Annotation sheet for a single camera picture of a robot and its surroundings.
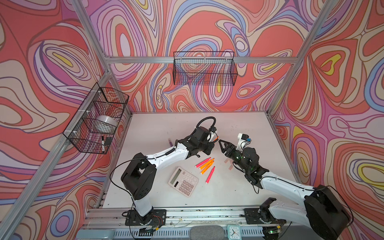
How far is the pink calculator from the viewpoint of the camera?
32.3 inches

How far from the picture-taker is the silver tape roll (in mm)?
715

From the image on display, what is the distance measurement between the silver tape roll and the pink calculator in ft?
1.36
